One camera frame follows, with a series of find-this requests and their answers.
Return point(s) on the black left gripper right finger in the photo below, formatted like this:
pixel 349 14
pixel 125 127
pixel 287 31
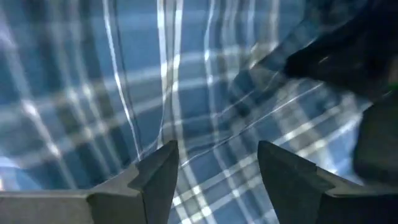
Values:
pixel 298 193

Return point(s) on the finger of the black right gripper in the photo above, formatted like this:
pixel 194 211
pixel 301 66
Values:
pixel 379 146

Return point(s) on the blue plaid pajama pants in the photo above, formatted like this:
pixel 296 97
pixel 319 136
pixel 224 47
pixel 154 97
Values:
pixel 93 93

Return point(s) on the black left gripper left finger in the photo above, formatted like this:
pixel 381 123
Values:
pixel 140 193

